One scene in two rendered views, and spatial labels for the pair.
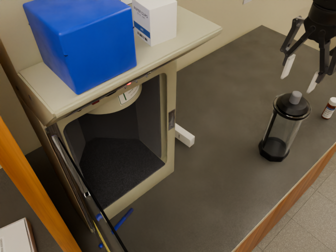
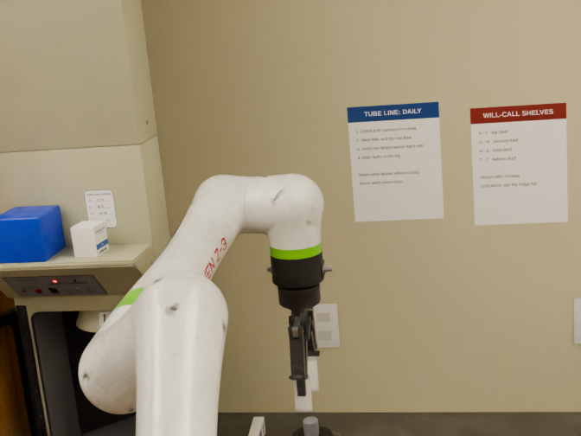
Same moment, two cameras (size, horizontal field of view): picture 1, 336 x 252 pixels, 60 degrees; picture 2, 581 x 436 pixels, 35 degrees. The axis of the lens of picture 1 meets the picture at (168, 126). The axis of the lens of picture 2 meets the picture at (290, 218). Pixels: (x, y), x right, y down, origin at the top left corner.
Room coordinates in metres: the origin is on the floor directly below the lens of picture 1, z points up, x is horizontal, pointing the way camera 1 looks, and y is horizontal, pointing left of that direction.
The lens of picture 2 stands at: (-0.31, -1.62, 1.99)
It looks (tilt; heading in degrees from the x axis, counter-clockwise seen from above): 14 degrees down; 53
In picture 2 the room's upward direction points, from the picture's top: 5 degrees counter-clockwise
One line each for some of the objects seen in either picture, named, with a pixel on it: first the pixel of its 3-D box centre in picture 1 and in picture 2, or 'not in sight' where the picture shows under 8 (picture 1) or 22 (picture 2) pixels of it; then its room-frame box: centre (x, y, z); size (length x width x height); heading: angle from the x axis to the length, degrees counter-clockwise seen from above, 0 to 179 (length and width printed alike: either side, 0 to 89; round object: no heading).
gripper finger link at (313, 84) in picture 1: (314, 80); (303, 394); (0.61, -0.39, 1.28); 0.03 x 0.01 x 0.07; 132
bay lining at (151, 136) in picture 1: (100, 122); (119, 365); (0.54, 0.18, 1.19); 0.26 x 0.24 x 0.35; 132
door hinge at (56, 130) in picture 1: (77, 186); (33, 393); (0.34, 0.20, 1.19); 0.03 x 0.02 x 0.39; 132
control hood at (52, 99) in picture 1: (132, 72); (70, 278); (0.40, 0.06, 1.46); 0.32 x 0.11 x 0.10; 132
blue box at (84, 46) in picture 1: (83, 37); (29, 234); (0.36, 0.11, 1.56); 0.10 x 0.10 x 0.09; 42
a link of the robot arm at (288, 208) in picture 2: not in sight; (289, 213); (0.64, -0.36, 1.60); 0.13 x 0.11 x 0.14; 122
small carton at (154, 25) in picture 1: (154, 18); (90, 239); (0.44, 0.02, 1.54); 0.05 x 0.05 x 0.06; 36
